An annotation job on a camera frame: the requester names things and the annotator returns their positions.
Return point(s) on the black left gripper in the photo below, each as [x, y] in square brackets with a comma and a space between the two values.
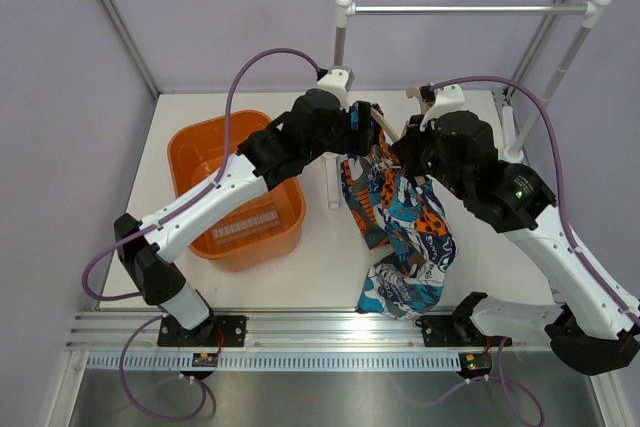
[354, 141]

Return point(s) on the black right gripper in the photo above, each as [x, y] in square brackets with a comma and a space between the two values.
[407, 148]

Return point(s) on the colourful patterned shorts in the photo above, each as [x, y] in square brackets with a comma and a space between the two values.
[390, 208]

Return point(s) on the wooden clothes hanger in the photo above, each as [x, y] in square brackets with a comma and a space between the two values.
[397, 108]

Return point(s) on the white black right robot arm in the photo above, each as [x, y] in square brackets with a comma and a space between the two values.
[593, 328]

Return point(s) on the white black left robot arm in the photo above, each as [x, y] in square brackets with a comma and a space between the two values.
[316, 124]

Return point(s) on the orange plastic basket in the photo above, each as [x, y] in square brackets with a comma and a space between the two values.
[260, 230]

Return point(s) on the silver white clothes rack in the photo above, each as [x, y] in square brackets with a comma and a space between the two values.
[590, 12]

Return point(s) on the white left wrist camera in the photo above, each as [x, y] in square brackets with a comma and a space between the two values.
[338, 81]

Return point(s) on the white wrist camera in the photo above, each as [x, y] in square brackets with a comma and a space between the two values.
[338, 81]
[448, 99]

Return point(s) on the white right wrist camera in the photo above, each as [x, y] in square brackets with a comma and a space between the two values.
[448, 99]

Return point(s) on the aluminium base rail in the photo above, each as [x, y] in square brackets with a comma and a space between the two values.
[271, 331]

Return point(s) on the white slotted cable duct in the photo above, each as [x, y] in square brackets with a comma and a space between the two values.
[237, 361]

